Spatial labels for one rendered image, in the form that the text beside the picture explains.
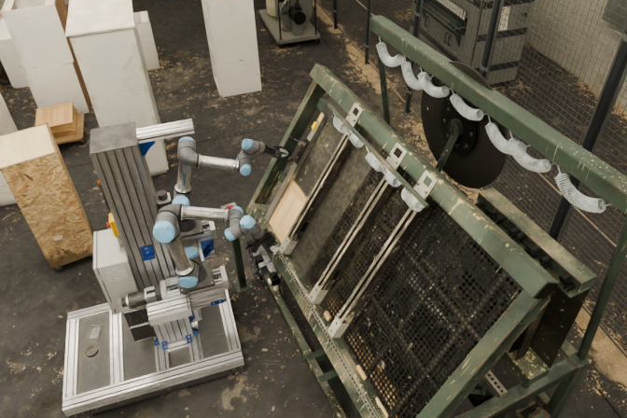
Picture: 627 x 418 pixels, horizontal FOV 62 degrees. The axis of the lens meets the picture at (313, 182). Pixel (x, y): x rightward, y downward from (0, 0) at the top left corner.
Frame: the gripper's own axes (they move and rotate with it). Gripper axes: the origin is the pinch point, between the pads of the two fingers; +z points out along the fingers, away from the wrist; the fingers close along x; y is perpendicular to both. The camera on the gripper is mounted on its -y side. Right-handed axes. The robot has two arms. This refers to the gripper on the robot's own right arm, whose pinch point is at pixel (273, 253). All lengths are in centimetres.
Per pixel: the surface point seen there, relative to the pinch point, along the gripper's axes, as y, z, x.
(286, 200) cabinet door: 12, 30, 67
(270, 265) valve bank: -24, 53, 41
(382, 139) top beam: 91, -18, 13
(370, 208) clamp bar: 64, 4, -8
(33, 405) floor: -224, 32, 29
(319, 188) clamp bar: 41, 11, 38
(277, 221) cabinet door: -3, 39, 63
